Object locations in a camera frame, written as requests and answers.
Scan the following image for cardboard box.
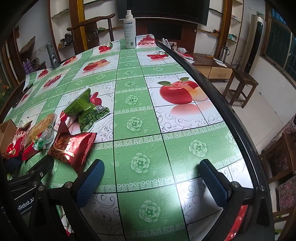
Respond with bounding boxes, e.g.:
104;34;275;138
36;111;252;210
0;119;16;156

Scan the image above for bright red snack packet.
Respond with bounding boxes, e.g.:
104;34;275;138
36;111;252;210
2;128;26;159
22;144;42;161

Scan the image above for dark red snack packet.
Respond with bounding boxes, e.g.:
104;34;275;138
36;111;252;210
48;132;97;173

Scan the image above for purple containers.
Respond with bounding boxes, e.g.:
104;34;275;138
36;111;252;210
23;59;35;73

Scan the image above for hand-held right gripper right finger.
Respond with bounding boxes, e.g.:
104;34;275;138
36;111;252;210
199;159;275;241

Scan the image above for clear green snack packet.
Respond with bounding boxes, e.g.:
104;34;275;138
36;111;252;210
32;130;55;151

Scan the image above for wooden chair with floral cushion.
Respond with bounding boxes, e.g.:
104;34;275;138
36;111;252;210
272;176;296;241
260;132;296;183

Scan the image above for grey cylindrical canister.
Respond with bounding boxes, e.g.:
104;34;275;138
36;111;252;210
46;43;61;69

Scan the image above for white spray bottle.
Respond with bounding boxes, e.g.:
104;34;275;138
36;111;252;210
124;10;137;49

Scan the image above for black television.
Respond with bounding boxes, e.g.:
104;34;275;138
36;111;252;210
117;0;210;26

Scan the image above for yellow snack packet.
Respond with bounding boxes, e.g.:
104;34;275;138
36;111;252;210
24;113;58;149

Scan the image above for steel electric kettle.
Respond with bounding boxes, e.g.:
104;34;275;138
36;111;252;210
218;46;231;61

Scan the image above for brown wooden stool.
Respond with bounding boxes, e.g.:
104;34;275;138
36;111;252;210
222;68;259;109

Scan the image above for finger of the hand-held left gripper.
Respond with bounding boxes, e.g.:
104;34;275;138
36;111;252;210
7;156;56;193

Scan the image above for light wooden low cabinet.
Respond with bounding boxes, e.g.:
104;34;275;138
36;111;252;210
192;53;234;81

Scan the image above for pink and white snack packet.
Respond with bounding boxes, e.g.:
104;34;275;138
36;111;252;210
60;111;78;127

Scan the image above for fruit-printed green tablecloth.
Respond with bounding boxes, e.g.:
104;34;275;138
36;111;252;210
0;35;257;241

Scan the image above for dark wooden armchair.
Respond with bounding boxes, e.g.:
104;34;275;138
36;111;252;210
67;13;116;50

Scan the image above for wooden wall shelf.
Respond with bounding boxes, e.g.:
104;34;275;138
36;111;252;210
217;0;244;47
47;0;84;63

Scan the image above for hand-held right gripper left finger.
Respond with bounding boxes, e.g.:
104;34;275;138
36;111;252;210
30;159;105;241

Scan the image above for tall standing air conditioner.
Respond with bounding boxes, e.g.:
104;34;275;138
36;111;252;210
240;14;266;75

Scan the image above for barred window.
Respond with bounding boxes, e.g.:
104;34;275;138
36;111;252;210
260;9;296;81

